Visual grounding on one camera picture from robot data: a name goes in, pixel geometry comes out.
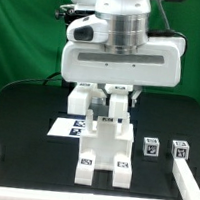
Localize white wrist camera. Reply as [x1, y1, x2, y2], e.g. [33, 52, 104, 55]
[66, 15, 109, 44]

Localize black cable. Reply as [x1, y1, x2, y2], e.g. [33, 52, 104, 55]
[2, 64, 64, 97]

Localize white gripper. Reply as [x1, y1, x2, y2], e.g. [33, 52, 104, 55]
[61, 37, 185, 107]

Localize white chair seat part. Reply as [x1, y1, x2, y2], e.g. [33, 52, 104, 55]
[78, 110, 134, 171]

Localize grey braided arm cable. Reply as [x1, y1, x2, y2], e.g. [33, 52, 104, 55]
[146, 0, 194, 46]

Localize green backdrop curtain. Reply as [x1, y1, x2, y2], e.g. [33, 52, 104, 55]
[0, 0, 200, 104]

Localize white chair back part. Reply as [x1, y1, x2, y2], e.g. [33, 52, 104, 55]
[67, 82, 133, 119]

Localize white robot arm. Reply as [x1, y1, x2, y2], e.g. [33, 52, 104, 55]
[61, 0, 186, 87]

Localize white sheet with tags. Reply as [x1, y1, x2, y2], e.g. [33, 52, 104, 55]
[48, 117, 85, 138]

